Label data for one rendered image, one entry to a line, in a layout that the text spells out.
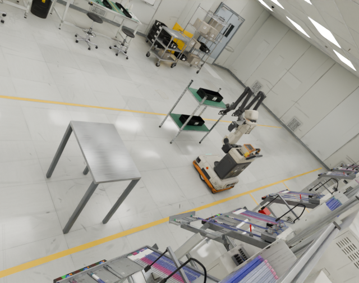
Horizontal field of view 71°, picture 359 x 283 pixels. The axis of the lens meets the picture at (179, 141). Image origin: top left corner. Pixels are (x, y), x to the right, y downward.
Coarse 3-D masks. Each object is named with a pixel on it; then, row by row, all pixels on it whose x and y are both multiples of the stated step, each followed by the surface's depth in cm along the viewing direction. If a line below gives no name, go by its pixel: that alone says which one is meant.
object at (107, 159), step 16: (80, 128) 228; (96, 128) 241; (112, 128) 255; (64, 144) 242; (80, 144) 214; (96, 144) 225; (112, 144) 237; (96, 160) 211; (112, 160) 222; (128, 160) 234; (48, 176) 265; (96, 176) 199; (112, 176) 208; (128, 176) 219; (128, 192) 237; (80, 208) 214; (112, 208) 252
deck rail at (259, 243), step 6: (210, 228) 243; (216, 228) 238; (222, 228) 234; (228, 234) 229; (234, 234) 225; (240, 234) 222; (240, 240) 222; (246, 240) 218; (252, 240) 214; (258, 240) 210; (258, 246) 210; (264, 246) 207
